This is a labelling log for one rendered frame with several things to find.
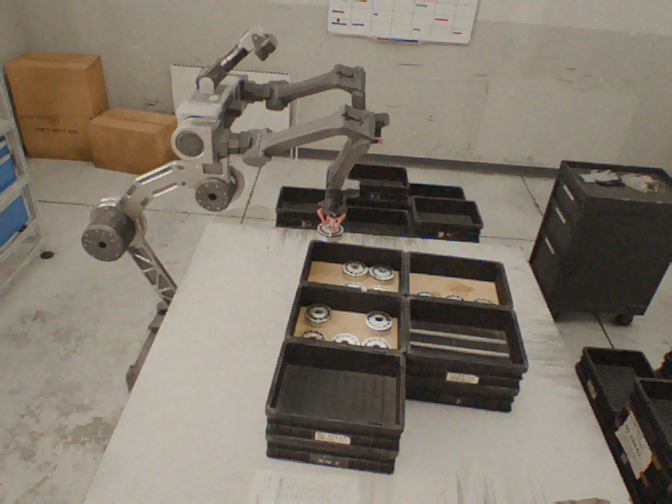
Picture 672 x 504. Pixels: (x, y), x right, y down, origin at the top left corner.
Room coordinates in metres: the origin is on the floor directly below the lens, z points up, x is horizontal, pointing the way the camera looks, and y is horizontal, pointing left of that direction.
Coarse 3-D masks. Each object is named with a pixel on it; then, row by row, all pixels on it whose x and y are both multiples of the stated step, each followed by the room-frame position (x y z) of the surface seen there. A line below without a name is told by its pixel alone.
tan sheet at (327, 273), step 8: (312, 264) 1.86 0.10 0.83; (320, 264) 1.86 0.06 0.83; (328, 264) 1.86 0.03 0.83; (336, 264) 1.87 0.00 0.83; (312, 272) 1.80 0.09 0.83; (320, 272) 1.80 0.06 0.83; (328, 272) 1.81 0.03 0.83; (336, 272) 1.81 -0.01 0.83; (368, 272) 1.83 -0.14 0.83; (312, 280) 1.75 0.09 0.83; (320, 280) 1.75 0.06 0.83; (328, 280) 1.75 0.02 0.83; (336, 280) 1.76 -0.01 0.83; (344, 280) 1.76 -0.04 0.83; (368, 280) 1.78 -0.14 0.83; (368, 288) 1.73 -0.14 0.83; (392, 288) 1.74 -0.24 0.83
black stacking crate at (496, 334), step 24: (432, 312) 1.55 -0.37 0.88; (456, 312) 1.55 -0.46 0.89; (480, 312) 1.54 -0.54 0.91; (504, 312) 1.54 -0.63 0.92; (408, 336) 1.37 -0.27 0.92; (432, 336) 1.48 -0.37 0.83; (480, 336) 1.50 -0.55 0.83; (504, 336) 1.51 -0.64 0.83; (408, 360) 1.29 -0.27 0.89; (504, 360) 1.39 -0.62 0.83; (480, 384) 1.27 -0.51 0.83; (504, 384) 1.27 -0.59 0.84
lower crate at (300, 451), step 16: (272, 448) 1.00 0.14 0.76; (288, 448) 1.01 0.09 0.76; (304, 448) 1.00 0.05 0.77; (320, 448) 0.99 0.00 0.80; (336, 448) 0.99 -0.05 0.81; (352, 448) 0.98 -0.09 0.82; (320, 464) 0.99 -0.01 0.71; (336, 464) 0.99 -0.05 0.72; (352, 464) 1.00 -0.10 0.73; (368, 464) 0.99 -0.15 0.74; (384, 464) 0.99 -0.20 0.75
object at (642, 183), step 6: (630, 174) 2.93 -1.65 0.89; (636, 174) 2.92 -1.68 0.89; (624, 180) 2.85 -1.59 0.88; (630, 180) 2.85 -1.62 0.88; (636, 180) 2.86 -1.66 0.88; (642, 180) 2.85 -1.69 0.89; (648, 180) 2.86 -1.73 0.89; (654, 180) 2.88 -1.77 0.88; (630, 186) 2.80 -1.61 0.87; (636, 186) 2.79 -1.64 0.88; (642, 186) 2.79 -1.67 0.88; (648, 186) 2.79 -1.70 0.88; (654, 186) 2.80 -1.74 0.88; (660, 186) 2.81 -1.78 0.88
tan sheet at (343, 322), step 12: (300, 312) 1.54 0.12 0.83; (336, 312) 1.56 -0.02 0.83; (300, 324) 1.48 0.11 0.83; (336, 324) 1.50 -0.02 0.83; (348, 324) 1.50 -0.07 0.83; (360, 324) 1.51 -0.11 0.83; (396, 324) 1.52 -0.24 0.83; (360, 336) 1.44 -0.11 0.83; (372, 336) 1.45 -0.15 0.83; (384, 336) 1.45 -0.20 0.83; (396, 336) 1.46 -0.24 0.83; (396, 348) 1.40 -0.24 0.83
